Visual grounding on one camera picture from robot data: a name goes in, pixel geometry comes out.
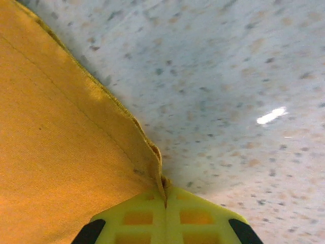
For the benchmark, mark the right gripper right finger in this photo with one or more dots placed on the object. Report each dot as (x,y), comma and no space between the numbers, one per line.
(200,223)

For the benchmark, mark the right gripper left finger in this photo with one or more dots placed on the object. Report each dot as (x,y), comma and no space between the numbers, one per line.
(142,223)

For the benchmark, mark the orange t-shirt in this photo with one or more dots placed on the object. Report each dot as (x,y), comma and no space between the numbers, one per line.
(56,132)

